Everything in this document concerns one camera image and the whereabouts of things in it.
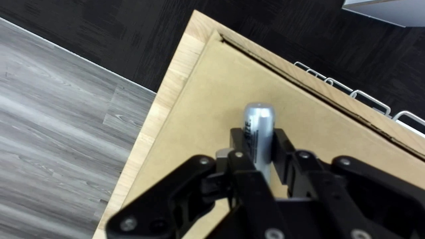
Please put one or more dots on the grey black marker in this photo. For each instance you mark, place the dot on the grey black marker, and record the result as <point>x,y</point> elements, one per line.
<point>260,120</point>

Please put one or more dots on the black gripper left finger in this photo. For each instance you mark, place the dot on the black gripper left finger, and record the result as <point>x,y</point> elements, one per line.
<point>169,208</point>

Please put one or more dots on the white wire rack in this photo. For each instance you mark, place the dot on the white wire rack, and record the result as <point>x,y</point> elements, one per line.
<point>406,118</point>

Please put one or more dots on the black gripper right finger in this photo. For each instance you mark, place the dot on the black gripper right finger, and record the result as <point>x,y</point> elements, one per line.
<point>354,194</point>

